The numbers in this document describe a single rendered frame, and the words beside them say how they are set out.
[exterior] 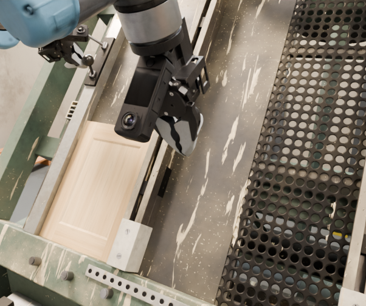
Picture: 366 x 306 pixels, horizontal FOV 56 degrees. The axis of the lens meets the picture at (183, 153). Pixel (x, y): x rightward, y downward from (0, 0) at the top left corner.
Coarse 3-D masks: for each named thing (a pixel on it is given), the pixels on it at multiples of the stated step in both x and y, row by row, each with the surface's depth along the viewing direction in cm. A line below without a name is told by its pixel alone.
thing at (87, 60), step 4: (84, 56) 109; (88, 56) 109; (92, 56) 111; (84, 60) 109; (88, 60) 109; (92, 60) 110; (84, 64) 111; (88, 64) 110; (92, 72) 118; (92, 76) 120
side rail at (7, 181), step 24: (96, 24) 148; (48, 72) 131; (72, 72) 140; (48, 96) 132; (24, 120) 126; (48, 120) 134; (24, 144) 126; (0, 168) 122; (24, 168) 128; (0, 192) 120; (0, 216) 122
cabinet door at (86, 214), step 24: (96, 144) 113; (120, 144) 109; (144, 144) 105; (72, 168) 113; (96, 168) 109; (120, 168) 106; (72, 192) 109; (96, 192) 106; (120, 192) 102; (48, 216) 109; (72, 216) 106; (96, 216) 103; (120, 216) 99; (72, 240) 102; (96, 240) 99
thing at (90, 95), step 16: (112, 32) 127; (112, 48) 124; (112, 64) 125; (96, 96) 121; (80, 112) 118; (80, 128) 116; (64, 144) 115; (64, 160) 113; (48, 176) 113; (48, 192) 110; (32, 208) 110; (48, 208) 110; (32, 224) 108
